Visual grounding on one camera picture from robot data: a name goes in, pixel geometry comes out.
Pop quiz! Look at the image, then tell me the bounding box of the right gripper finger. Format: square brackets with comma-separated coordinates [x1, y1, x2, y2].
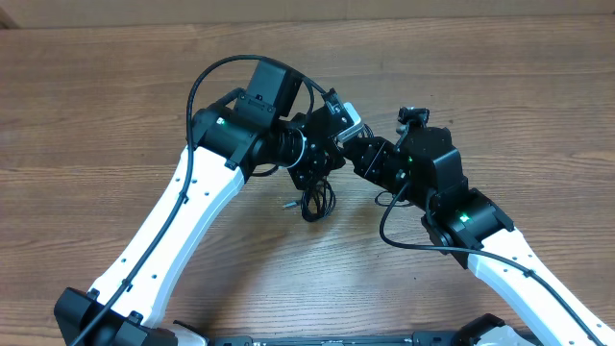
[353, 159, 372, 181]
[342, 137, 380, 163]

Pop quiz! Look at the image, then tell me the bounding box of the thin black USB cable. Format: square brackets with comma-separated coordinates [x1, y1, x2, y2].
[282, 177, 337, 223]

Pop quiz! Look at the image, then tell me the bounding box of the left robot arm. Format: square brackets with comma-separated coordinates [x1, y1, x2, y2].
[54, 56, 363, 345]

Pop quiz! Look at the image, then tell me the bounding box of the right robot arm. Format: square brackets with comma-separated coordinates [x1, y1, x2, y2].
[343, 125, 614, 345]

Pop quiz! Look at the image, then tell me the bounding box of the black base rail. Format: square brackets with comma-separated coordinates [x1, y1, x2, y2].
[172, 314, 539, 346]

